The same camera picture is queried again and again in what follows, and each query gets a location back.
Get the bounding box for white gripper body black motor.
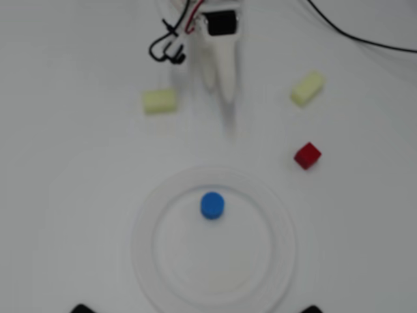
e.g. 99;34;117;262
192;0;244;37

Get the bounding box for small camera white mount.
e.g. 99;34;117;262
162;32;187;65

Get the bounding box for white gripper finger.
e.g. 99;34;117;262
210;34;241;140
194;31;219;95

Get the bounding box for pale yellow foam block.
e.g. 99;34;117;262
289;70;326;108
141;89;179;115

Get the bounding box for blue cylinder block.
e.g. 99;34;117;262
199;191;226;220

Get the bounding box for red cube block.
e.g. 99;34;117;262
293;142;323;171

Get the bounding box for red and white wires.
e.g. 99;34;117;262
182;0;205;34

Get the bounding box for long black cable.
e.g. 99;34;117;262
306;0;417;54

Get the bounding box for white round plate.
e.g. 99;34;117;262
130;166;297;313

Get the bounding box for black looped camera cable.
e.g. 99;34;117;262
149;18;179;63

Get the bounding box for black rounded stand foot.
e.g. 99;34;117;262
70;303;98;313
298;303;325;313

